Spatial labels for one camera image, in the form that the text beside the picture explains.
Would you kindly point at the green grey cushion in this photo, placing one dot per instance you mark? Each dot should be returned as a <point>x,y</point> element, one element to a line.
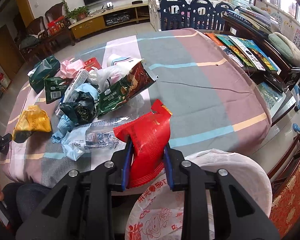
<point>285,47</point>

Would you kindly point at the dark wooden chair left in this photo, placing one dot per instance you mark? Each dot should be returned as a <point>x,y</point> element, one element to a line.
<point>33,43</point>

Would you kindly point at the green coffee snack bag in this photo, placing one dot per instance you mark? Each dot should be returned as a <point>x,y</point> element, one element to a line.
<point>133,83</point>

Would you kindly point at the dark green bag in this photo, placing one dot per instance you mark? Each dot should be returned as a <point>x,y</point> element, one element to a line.
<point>80,108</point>

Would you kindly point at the dark green tissue box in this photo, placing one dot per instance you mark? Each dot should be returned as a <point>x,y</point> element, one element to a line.
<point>46,68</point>

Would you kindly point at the potted green plant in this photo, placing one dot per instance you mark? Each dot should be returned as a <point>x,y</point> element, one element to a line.
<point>78,14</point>

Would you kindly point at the white printed trash bag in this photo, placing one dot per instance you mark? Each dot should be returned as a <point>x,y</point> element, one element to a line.
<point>157,214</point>

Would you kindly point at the white remote control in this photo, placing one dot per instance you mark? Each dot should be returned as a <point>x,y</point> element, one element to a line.
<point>247,52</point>

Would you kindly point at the red snack wrapper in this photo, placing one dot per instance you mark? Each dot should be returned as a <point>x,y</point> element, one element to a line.
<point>149,135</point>

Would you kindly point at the plaid striped tablecloth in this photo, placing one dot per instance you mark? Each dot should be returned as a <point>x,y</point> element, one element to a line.
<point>214,104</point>

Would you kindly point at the white mesh trash basket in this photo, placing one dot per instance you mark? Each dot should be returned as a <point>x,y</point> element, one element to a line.
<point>249,174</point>

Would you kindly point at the stack of books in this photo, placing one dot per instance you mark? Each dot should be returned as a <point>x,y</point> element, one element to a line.
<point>255,20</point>

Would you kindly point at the colourful children's book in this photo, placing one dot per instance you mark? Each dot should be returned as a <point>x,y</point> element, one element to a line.
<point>257,52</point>

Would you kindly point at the white toothpaste box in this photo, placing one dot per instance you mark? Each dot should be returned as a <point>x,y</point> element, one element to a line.
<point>79,79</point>

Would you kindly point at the dark wooden side table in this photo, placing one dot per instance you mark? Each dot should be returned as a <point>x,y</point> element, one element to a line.
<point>281,81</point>

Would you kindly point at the wooden TV cabinet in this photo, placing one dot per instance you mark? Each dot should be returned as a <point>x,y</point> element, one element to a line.
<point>132,13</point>

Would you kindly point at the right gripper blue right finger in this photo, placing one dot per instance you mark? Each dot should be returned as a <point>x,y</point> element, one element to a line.
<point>168,167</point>

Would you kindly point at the pink plastic bag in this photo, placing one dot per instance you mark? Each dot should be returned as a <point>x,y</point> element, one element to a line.
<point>69,69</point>

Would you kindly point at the white tissue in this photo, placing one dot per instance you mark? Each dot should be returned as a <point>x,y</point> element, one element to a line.
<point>117,68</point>

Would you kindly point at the person's leg in jeans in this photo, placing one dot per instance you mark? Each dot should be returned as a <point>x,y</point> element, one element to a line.
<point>22,199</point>

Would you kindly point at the light blue wrapper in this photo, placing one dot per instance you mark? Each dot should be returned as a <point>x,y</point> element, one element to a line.
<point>70,136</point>

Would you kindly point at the blue white baby fence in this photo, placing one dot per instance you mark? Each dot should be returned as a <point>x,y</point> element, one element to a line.
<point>196,14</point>

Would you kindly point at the red gift box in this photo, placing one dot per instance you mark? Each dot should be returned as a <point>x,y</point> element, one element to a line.
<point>56,26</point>

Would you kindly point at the red cigarette box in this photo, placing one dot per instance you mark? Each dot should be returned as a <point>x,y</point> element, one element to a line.
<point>92,64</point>

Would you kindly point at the clear plastic wrapper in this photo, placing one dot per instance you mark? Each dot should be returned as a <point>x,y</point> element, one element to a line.
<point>100,134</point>

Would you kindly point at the small dark green packet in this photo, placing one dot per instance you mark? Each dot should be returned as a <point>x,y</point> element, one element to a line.
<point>55,88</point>

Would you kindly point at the yellow chip bag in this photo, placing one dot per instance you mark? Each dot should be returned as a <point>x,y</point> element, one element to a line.
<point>31,120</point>

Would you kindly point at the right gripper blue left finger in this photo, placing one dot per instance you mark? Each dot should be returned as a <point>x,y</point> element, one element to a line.
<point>127,164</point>

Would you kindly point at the dark wooden chair right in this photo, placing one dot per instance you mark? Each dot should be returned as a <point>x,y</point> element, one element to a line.
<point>53,13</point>

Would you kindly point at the dark wooden chair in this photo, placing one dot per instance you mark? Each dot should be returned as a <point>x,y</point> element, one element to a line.
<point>53,13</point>
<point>33,43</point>

